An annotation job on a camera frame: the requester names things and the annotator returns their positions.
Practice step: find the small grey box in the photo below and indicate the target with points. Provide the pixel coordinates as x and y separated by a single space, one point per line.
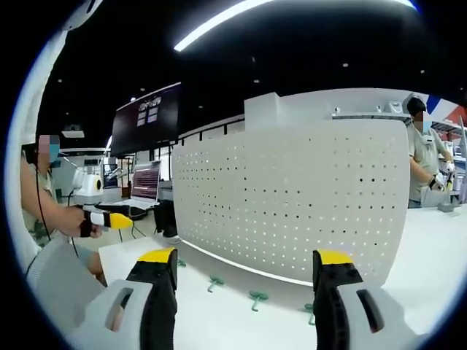
447 208

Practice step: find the person's leg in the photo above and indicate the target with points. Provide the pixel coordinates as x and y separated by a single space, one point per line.
91 260

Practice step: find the person's beige shirt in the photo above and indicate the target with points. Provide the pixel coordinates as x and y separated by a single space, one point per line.
45 186

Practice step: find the black object behind plate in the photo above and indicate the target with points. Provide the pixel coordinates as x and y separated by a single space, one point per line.
164 218

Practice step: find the person's head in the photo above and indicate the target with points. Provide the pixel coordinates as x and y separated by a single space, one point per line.
54 154

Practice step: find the operator person at left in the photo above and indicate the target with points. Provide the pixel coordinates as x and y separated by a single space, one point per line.
41 204

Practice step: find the large black display screen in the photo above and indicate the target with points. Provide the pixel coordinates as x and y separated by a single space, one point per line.
153 120

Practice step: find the open laptop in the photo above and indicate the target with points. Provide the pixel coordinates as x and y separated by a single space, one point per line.
146 180

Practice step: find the metal storage rack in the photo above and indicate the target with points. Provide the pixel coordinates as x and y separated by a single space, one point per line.
456 153

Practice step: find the white column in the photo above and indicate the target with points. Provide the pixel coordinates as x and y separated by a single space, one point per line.
36 102

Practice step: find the ceiling mounted projector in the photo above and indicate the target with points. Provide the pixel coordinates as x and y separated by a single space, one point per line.
73 131

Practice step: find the person's left hand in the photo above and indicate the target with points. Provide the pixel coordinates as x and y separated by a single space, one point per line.
85 224

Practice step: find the green hook assembly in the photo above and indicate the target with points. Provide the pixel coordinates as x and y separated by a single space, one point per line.
310 313
181 262
258 297
215 282

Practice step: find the white wall shelf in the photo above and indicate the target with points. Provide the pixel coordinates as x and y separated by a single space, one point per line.
368 114

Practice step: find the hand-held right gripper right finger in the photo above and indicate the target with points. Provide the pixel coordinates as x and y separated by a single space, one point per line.
332 313

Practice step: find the white robot with yellow circle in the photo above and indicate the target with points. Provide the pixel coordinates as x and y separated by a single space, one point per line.
89 184

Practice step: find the white perforated mounting plate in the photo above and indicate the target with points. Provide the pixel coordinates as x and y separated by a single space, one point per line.
284 204

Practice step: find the long ceiling light strip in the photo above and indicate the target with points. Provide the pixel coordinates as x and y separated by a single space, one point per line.
219 23

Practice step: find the red and blue banner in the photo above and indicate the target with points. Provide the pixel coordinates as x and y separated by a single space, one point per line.
447 107

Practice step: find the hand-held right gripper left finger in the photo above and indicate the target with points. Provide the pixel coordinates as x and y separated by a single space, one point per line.
157 313

